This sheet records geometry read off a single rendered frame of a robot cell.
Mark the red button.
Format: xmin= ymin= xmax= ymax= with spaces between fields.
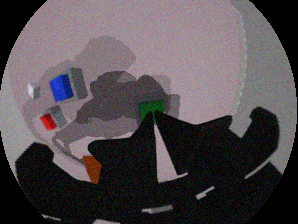
xmin=40 ymin=105 xmax=68 ymax=131

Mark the blue button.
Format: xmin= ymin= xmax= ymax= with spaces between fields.
xmin=49 ymin=67 xmax=88 ymax=105

